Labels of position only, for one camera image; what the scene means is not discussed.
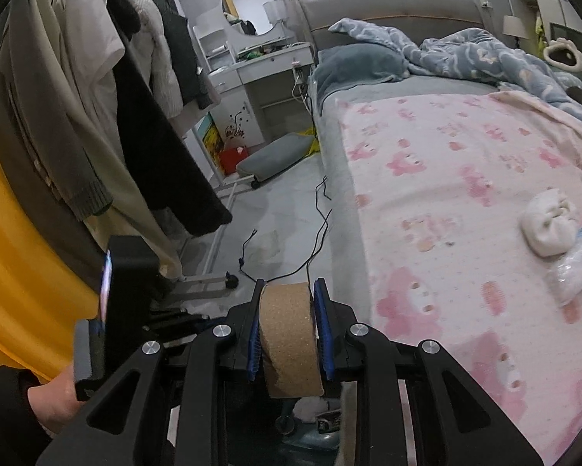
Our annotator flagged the white cat bed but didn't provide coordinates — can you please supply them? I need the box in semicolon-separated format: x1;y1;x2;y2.
543;38;582;76

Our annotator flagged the beige long coat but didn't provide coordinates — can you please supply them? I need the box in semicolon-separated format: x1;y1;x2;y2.
29;0;185;277

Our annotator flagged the person's left hand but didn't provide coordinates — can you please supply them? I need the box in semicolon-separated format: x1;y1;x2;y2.
27;364;85;440

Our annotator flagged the black long garment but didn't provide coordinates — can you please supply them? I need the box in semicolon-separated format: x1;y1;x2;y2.
111;24;233;236

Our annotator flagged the long black cable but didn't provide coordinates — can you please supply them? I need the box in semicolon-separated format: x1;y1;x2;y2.
291;175;333;297

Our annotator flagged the bed with grey headboard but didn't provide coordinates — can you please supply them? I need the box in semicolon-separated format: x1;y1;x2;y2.
298;0;582;466

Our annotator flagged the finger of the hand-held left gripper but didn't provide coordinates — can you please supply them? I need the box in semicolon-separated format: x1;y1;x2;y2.
148;308;211;345

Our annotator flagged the black framed picture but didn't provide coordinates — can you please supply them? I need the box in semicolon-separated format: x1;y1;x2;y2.
550;22;582;59

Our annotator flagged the grey floor cushion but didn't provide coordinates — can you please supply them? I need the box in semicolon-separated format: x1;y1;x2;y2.
236;133;316;188

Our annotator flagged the oval mirror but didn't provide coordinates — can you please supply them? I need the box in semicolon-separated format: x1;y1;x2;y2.
221;0;283;37

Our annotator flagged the white shirt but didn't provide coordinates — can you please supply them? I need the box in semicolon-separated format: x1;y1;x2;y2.
63;0;127;156

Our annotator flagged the white vanity lamp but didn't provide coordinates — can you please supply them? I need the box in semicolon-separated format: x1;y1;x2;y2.
263;0;287;35

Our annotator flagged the yellow curtain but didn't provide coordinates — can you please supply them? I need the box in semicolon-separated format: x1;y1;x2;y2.
0;92;102;384

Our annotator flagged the bedside lamp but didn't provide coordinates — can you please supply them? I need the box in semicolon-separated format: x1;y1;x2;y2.
503;14;527;49

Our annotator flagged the red box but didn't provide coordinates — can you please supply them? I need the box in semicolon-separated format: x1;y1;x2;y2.
218;146;250;176

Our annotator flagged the pink printed blanket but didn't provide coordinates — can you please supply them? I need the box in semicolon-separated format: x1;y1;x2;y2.
339;90;582;466

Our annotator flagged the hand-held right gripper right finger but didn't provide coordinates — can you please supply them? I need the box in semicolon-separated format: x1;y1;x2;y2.
314;278;546;466

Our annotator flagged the dark grey knit vest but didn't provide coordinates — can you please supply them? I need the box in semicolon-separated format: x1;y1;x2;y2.
138;0;214;110

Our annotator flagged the olive knit cardigan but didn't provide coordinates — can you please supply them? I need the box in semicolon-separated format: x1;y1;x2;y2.
0;0;114;221

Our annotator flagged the yellow plastic bag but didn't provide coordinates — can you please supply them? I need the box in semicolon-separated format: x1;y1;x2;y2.
298;129;321;156

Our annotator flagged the grey-blue pillow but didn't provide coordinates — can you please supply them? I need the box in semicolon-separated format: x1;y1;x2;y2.
315;45;410;103

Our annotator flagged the white vanity desk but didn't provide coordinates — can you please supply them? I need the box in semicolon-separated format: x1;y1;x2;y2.
194;10;316;151

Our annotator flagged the white plush toy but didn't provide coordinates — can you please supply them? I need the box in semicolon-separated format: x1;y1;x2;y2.
521;188;580;258

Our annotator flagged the short black cable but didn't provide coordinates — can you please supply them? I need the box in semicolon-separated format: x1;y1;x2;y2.
237;230;260;277

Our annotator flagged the yellow painting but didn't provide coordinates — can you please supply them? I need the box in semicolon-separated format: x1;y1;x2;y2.
198;111;226;166

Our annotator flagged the white puffer jacket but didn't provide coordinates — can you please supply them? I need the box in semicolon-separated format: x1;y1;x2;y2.
126;0;185;120

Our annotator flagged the clear plastic bag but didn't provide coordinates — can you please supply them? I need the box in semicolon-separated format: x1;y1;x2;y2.
546;243;582;308

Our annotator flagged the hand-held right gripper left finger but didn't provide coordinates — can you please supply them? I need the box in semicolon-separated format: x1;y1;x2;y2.
36;279;265;466

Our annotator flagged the white clothes rack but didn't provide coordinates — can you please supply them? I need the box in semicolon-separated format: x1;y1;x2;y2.
172;121;260;302

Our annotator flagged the blue patterned duvet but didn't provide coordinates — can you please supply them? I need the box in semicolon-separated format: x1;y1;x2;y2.
330;18;582;122

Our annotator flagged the small white tissue wad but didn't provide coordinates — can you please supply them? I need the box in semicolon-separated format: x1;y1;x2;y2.
293;396;340;421

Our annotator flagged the pile of cosmetics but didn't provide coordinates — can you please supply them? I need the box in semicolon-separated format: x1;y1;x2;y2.
240;41;311;61

